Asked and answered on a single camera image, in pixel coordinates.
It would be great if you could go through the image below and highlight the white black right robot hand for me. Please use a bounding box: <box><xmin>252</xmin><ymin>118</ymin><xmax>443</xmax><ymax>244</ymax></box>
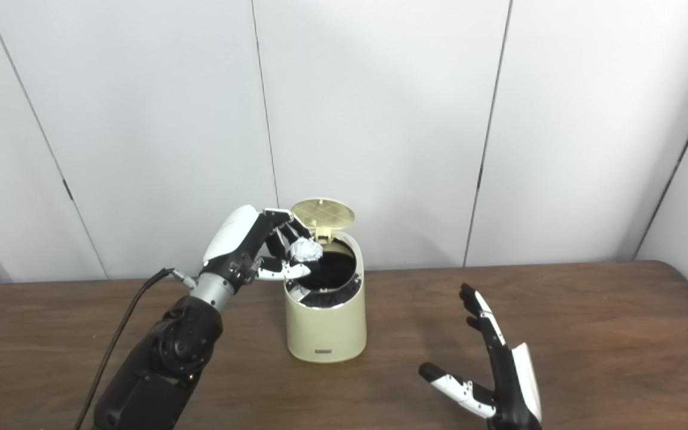
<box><xmin>419</xmin><ymin>283</ymin><xmax>543</xmax><ymax>430</ymax></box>

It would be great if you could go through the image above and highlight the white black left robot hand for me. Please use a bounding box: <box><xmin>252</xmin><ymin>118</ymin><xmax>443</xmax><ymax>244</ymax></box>
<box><xmin>202</xmin><ymin>205</ymin><xmax>324</xmax><ymax>293</ymax></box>

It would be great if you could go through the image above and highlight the white paper ball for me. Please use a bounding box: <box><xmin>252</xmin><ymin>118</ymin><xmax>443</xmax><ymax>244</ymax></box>
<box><xmin>287</xmin><ymin>236</ymin><xmax>324</xmax><ymax>263</ymax></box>

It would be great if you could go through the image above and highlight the round cream bin lid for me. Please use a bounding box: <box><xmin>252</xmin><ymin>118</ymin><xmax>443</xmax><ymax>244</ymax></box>
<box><xmin>291</xmin><ymin>198</ymin><xmax>357</xmax><ymax>239</ymax></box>

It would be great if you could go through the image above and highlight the cream-colored plastic bin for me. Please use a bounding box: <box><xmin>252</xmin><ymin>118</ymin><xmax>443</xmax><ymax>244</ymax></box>
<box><xmin>284</xmin><ymin>230</ymin><xmax>367</xmax><ymax>363</ymax></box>

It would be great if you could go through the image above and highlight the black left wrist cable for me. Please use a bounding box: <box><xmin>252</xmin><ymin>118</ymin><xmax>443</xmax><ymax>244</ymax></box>
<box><xmin>74</xmin><ymin>268</ymin><xmax>198</xmax><ymax>430</ymax></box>

